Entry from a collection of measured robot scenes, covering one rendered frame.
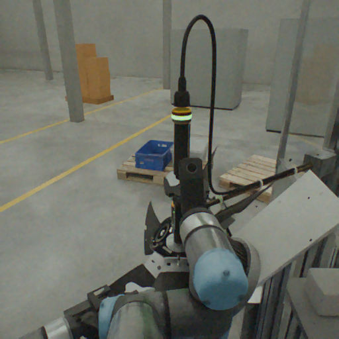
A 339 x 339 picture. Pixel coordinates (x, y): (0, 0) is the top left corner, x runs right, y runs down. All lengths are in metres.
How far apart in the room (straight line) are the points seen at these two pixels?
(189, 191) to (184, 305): 0.20
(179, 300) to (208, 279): 0.10
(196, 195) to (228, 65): 7.27
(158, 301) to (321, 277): 0.84
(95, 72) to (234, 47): 3.79
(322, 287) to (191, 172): 0.79
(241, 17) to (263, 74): 2.32
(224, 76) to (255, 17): 5.35
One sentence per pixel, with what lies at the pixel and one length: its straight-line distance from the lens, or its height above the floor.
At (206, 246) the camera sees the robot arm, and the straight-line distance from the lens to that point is 0.46.
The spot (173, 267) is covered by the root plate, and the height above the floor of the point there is 1.18.
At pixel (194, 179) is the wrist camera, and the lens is 0.57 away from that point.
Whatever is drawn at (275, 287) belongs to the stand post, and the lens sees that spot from 1.09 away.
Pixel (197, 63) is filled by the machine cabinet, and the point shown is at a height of 1.15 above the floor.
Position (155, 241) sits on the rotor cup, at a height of 1.19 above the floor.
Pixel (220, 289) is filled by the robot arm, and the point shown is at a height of 1.45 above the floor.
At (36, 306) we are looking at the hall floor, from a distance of 2.50.
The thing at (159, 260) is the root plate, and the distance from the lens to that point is 0.95.
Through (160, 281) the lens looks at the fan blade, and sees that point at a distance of 0.81.
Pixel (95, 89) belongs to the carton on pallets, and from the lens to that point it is 8.84.
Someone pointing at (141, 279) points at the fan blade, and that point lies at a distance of 0.98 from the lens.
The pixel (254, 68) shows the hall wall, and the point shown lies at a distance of 12.85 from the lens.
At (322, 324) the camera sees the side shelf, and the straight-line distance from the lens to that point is 1.26.
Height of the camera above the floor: 1.77
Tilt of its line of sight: 24 degrees down
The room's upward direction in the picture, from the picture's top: straight up
